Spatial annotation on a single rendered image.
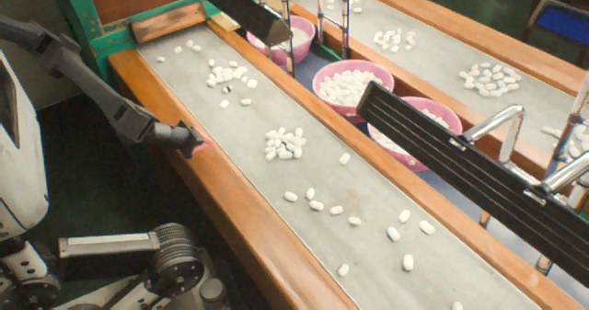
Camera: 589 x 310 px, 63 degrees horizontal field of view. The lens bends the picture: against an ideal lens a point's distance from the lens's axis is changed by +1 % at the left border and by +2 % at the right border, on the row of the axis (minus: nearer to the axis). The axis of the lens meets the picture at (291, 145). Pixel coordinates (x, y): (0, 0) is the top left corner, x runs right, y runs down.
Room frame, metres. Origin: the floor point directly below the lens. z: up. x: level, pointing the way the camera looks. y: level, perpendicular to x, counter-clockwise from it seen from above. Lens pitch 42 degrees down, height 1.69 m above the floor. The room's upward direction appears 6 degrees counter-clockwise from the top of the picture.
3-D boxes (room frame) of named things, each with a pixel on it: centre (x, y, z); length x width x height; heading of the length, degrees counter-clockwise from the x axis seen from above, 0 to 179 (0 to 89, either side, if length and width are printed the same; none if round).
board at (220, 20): (1.85, 0.11, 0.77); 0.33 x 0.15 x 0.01; 120
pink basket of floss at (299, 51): (1.66, 0.00, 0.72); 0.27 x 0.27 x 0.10
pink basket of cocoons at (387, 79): (1.28, -0.22, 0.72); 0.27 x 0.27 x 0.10
